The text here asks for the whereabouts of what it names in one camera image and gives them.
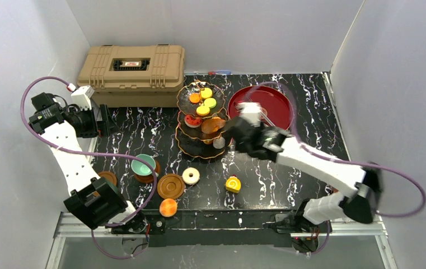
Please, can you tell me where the silver fork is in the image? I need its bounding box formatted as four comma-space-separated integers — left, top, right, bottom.
260, 112, 275, 127

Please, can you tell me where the dark red round tray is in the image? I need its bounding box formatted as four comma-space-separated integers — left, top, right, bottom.
227, 86, 293, 129

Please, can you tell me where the white cream cake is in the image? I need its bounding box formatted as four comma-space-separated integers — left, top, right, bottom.
213, 136, 226, 150

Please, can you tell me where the teal saucer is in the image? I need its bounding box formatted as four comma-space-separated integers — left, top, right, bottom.
130, 154, 156, 175

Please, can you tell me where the tan plastic toolbox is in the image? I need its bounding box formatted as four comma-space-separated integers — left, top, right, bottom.
77, 44, 185, 108

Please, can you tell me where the golden croissant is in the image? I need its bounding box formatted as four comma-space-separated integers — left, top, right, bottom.
200, 117, 227, 134

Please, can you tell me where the green macaron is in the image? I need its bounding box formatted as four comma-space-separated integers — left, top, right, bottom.
203, 98, 217, 109

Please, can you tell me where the three tier glass stand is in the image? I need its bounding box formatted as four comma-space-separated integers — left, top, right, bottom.
175, 80, 232, 159

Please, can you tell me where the yellow round cracker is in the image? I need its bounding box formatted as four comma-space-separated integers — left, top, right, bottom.
200, 87, 213, 100

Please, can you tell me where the orange round cookie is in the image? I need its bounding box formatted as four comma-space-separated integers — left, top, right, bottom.
189, 93, 202, 104

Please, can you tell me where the orange tart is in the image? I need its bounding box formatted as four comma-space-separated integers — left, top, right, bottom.
159, 198, 177, 217

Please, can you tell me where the brown round wooden coaster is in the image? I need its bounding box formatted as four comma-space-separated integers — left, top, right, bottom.
97, 171, 118, 191

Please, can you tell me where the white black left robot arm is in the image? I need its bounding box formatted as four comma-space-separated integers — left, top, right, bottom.
29, 92, 135, 229

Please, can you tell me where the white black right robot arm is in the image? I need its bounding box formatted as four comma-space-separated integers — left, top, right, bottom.
222, 117, 381, 226

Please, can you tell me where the yellow swirl roll cake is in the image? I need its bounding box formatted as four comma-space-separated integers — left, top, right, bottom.
225, 175, 241, 193

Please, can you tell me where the red blue pen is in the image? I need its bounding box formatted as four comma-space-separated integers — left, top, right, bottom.
208, 70, 232, 75

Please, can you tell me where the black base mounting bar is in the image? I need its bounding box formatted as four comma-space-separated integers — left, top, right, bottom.
110, 210, 334, 249

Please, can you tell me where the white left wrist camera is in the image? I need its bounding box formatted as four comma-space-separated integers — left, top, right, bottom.
67, 84, 95, 110

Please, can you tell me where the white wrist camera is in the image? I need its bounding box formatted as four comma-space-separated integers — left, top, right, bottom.
67, 84, 95, 110
237, 102, 262, 126

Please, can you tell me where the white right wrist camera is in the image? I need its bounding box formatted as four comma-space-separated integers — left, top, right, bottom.
237, 102, 262, 126

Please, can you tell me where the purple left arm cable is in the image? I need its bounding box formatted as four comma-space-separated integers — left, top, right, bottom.
20, 76, 158, 260

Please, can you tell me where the aluminium frame rail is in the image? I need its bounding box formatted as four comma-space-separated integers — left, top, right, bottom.
46, 214, 396, 268

